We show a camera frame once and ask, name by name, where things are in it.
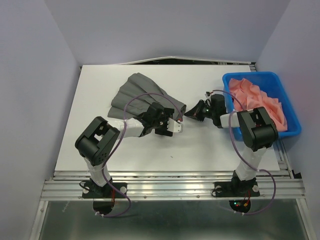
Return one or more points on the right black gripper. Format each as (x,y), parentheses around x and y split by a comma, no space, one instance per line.
(194,112)

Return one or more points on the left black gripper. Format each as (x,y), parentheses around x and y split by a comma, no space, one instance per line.
(167,113)

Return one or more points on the grey pleated skirt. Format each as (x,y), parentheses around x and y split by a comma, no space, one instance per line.
(137,94)

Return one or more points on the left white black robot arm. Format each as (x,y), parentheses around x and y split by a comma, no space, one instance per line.
(101,138)

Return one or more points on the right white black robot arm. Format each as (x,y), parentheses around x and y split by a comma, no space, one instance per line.
(258,132)

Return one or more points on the pink skirt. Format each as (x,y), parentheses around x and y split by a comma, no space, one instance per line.
(250,97)

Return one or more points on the blue plastic bin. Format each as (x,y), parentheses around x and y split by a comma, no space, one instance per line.
(274,86)

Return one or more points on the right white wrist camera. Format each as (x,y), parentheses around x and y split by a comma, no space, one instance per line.
(208,94)

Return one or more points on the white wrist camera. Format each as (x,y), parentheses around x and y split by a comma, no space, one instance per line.
(208,94)
(174,126)

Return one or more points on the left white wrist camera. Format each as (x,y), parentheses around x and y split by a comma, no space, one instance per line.
(174,126)

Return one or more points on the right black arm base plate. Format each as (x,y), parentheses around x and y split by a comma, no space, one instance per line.
(224,189)

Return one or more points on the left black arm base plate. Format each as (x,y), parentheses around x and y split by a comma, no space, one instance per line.
(90,190)

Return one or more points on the aluminium frame rail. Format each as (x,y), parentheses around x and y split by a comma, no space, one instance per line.
(163,186)

